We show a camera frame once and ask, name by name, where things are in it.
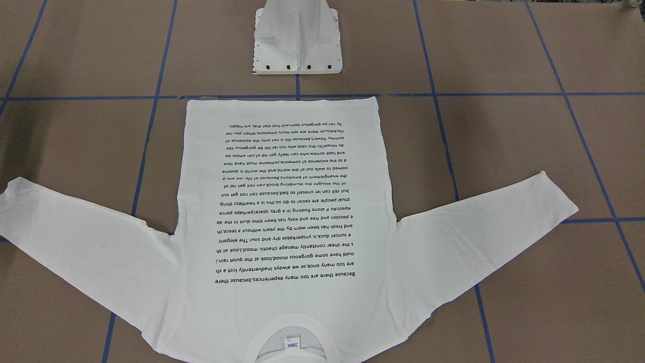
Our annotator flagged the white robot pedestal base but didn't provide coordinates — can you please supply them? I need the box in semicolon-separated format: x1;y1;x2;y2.
253;1;343;75

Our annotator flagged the white long-sleeve printed shirt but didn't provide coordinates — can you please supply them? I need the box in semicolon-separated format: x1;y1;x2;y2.
2;97;578;362

